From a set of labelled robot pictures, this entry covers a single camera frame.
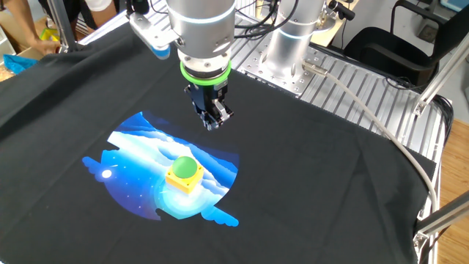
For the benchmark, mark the aluminium frame profile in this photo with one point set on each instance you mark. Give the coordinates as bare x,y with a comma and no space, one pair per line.
443,73
62,22
447,214

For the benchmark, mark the tan wooden desk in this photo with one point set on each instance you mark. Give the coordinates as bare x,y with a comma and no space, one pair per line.
329,34

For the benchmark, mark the blue plastic bag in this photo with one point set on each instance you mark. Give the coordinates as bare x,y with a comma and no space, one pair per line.
18,63

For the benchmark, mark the black t-shirt with sky print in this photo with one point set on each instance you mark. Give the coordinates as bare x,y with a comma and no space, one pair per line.
311,165

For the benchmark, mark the black cylindrical device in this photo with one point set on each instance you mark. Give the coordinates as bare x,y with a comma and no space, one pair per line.
342,11

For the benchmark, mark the yellow box green push button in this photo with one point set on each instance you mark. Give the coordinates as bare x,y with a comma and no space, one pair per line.
183,181

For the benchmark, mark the black haired person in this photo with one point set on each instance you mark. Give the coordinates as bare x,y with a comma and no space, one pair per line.
22,22

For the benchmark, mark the brown cardboard box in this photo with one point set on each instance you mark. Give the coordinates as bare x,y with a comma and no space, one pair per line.
9,36

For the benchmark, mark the black office chair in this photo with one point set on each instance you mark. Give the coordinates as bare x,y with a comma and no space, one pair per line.
384,51

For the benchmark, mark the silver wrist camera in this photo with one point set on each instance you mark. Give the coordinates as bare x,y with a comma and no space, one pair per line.
146,31

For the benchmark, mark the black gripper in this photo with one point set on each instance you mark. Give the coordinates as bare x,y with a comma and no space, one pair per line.
205,99

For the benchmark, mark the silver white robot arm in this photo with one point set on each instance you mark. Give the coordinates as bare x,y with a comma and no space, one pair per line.
201,29

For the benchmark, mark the yellow green small item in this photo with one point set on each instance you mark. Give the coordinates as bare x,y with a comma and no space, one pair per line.
49,34

